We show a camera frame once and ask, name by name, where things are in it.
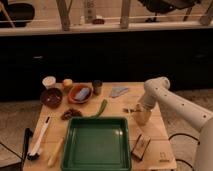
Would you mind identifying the black tongs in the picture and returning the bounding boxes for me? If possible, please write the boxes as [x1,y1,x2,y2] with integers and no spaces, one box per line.
[20,128,33,171]

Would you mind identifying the pale yellow corn stick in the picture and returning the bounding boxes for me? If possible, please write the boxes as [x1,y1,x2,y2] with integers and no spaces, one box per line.
[47,138,64,167]

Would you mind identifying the dark brown bowl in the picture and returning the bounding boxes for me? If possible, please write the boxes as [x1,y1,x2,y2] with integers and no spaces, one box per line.
[40,88,62,109]

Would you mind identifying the orange fruit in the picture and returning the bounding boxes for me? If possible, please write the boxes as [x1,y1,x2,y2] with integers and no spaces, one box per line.
[62,79,73,89]

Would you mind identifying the grey triangular cloth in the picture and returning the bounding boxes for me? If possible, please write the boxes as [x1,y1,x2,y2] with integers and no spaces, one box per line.
[110,86,129,98]

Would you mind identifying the black office chair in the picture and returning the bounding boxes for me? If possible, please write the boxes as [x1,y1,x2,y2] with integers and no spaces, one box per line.
[138,0,201,22]

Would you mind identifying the black brown small box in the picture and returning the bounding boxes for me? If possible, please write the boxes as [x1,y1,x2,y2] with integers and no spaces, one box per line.
[131,134,151,161]

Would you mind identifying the dark round stool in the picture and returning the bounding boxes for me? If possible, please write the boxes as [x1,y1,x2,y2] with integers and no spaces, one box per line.
[0,0,35,28]

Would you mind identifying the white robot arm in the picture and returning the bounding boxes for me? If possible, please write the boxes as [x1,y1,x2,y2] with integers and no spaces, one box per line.
[133,77,213,171]

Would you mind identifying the blue sponge in bowl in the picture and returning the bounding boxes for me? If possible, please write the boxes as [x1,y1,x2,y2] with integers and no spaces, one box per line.
[75,88,90,101]

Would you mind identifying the orange clay bowl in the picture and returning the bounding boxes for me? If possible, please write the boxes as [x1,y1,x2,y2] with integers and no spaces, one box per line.
[68,84,92,104]

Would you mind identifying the green plastic tray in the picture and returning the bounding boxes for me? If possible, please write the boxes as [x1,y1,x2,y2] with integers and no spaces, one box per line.
[61,117,132,171]

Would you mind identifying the black floor cable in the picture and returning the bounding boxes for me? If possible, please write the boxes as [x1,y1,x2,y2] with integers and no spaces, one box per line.
[168,132,202,171]

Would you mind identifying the white cup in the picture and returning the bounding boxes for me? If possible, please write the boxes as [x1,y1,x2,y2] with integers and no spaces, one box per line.
[42,76,56,89]

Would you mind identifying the green chili pepper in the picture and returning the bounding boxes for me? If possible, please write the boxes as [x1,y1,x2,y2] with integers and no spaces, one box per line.
[89,99,108,118]

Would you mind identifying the dark metal cup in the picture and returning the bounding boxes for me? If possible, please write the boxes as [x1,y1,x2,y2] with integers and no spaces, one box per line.
[92,80,102,95]

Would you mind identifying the beige wooden gripper body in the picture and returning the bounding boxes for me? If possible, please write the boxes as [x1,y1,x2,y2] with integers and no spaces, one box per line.
[133,105,151,126]

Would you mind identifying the brown dried fruit cluster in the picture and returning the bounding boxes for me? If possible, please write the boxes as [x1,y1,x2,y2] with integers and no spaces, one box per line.
[61,108,82,120]

